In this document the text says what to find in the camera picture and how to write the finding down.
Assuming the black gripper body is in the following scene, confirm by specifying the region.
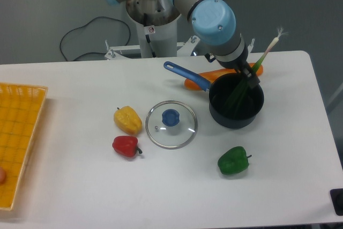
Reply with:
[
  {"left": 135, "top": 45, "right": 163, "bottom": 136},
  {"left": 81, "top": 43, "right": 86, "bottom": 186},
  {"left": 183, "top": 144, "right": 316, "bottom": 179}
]
[{"left": 205, "top": 50, "right": 249, "bottom": 72}]

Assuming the green onion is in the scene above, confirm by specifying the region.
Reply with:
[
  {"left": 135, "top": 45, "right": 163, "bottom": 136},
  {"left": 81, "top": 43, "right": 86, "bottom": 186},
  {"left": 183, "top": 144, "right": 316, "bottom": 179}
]
[{"left": 221, "top": 26, "right": 287, "bottom": 117}]

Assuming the orange carrot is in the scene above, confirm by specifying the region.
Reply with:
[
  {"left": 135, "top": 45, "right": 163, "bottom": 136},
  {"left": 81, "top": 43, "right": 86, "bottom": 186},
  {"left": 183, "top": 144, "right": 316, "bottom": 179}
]
[{"left": 183, "top": 62, "right": 264, "bottom": 91}]

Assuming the green bell pepper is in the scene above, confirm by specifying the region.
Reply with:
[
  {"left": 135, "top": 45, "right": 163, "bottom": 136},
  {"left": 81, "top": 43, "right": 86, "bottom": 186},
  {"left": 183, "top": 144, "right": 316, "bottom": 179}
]
[{"left": 217, "top": 146, "right": 251, "bottom": 175}]

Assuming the glass lid with blue knob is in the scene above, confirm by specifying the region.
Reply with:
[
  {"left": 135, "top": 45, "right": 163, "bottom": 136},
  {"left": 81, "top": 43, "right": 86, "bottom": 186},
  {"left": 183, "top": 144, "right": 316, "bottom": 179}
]
[{"left": 145, "top": 100, "right": 198, "bottom": 150}]

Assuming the yellow bell pepper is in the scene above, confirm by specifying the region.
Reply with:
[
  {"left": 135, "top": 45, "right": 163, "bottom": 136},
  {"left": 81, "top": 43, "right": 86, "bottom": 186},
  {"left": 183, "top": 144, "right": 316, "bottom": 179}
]
[{"left": 114, "top": 106, "right": 142, "bottom": 136}]

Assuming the red bell pepper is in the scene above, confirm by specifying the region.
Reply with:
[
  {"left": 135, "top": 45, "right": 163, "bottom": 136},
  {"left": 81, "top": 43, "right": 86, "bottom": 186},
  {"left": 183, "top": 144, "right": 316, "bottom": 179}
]
[{"left": 112, "top": 136, "right": 143, "bottom": 158}]

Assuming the black device at table edge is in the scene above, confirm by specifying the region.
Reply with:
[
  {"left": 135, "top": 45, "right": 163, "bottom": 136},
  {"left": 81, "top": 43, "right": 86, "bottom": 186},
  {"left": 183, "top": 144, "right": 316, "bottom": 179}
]
[{"left": 330, "top": 188, "right": 343, "bottom": 216}]

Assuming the yellow woven basket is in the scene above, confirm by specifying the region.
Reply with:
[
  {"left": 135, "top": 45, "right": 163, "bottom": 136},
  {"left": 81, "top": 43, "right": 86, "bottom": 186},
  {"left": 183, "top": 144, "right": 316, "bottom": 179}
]
[{"left": 1, "top": 83, "right": 48, "bottom": 211}]

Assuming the dark pot with blue handle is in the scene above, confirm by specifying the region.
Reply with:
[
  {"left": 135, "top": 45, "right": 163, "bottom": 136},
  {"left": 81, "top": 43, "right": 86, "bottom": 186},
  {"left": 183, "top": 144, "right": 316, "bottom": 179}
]
[{"left": 163, "top": 61, "right": 264, "bottom": 129}]

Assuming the white metal robot base frame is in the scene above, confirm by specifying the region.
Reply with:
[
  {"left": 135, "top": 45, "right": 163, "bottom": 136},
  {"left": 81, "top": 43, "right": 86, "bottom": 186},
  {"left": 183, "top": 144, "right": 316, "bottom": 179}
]
[{"left": 105, "top": 35, "right": 215, "bottom": 63}]

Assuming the black cable on floor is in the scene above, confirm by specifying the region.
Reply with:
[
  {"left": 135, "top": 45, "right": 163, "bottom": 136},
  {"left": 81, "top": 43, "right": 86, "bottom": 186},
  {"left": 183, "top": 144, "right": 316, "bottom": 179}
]
[{"left": 59, "top": 16, "right": 132, "bottom": 62}]

